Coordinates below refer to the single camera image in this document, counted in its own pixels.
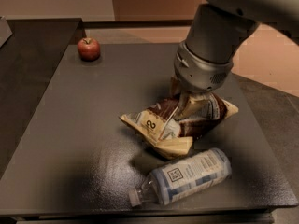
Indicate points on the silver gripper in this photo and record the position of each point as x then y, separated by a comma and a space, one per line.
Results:
199, 72

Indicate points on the brown chip bag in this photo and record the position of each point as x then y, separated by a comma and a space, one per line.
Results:
173, 138

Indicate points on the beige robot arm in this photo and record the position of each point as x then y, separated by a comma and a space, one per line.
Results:
205, 57

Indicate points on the blue plastic bottle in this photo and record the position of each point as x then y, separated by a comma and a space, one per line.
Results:
182, 178

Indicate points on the red apple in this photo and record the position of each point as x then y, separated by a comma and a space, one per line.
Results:
88, 49

